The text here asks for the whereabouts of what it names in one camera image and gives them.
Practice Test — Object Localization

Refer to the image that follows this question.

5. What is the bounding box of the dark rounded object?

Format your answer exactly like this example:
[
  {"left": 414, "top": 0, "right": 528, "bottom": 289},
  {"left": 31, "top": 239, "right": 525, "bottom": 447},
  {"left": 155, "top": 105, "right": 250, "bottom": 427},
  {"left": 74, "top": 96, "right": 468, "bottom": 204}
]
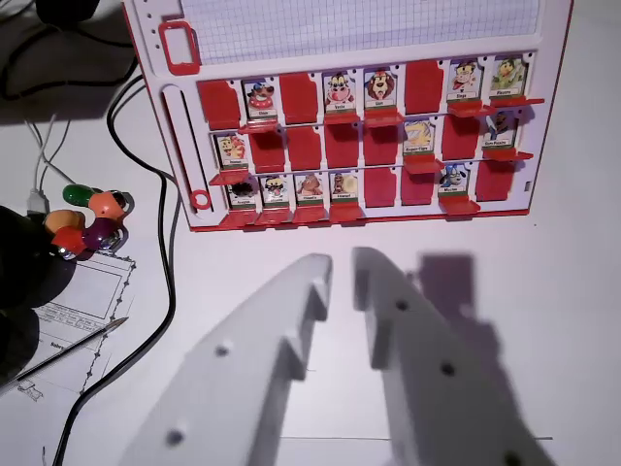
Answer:
[{"left": 0, "top": 203, "right": 80, "bottom": 389}]

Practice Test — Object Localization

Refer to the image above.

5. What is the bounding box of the thin silver pen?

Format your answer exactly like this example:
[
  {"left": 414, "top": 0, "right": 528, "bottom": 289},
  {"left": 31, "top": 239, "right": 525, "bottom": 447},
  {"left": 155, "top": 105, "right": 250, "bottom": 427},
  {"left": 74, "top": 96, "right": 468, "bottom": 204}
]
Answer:
[{"left": 13, "top": 316, "right": 130, "bottom": 383}]

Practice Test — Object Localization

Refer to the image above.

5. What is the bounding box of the white cable with plug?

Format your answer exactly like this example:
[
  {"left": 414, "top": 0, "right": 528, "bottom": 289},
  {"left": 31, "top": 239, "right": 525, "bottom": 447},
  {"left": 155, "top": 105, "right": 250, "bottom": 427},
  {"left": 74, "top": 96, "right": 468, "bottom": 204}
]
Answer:
[{"left": 23, "top": 116, "right": 75, "bottom": 216}]

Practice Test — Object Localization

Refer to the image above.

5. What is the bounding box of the red and white game board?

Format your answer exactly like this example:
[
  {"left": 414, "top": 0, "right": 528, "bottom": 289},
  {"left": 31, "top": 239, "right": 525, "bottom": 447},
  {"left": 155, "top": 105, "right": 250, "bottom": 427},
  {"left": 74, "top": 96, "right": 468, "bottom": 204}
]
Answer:
[{"left": 120, "top": 0, "right": 574, "bottom": 232}]

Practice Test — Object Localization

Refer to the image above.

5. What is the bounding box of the black box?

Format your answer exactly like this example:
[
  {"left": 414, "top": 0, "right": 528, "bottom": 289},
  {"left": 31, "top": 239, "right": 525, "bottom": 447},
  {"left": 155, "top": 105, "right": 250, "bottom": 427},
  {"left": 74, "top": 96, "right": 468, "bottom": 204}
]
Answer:
[{"left": 34, "top": 0, "right": 101, "bottom": 23}]

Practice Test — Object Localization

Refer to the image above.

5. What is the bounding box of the colourful bead toy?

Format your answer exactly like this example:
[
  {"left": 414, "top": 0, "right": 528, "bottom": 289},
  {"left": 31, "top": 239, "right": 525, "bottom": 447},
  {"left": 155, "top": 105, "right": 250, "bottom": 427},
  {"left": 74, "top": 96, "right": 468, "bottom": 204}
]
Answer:
[{"left": 42, "top": 183, "right": 135, "bottom": 263}]

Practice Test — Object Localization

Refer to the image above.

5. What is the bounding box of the thin black looped cable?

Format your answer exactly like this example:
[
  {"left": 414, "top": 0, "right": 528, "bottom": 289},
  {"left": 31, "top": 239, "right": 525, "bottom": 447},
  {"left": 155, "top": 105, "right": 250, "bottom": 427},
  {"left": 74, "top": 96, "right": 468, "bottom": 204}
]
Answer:
[{"left": 0, "top": 22, "right": 138, "bottom": 102}]

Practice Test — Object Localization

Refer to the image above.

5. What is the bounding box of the thick black cable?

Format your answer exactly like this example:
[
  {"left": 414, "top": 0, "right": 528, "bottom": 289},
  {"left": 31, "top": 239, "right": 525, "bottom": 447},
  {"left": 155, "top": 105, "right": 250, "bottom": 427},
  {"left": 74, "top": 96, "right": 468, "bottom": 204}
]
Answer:
[{"left": 51, "top": 75, "right": 183, "bottom": 466}]

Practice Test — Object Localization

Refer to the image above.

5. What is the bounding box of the printed paper sheet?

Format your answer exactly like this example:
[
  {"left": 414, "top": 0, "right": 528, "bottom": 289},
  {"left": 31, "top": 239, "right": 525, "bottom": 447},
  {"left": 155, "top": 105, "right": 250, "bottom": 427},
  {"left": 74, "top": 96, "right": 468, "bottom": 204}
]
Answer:
[{"left": 0, "top": 251, "right": 138, "bottom": 405}]

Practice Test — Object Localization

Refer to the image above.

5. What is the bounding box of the red flap of Chat window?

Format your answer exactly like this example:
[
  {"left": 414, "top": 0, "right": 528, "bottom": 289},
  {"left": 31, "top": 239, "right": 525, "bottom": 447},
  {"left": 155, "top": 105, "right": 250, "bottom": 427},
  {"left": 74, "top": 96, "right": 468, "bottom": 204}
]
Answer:
[{"left": 279, "top": 72, "right": 322, "bottom": 125}]

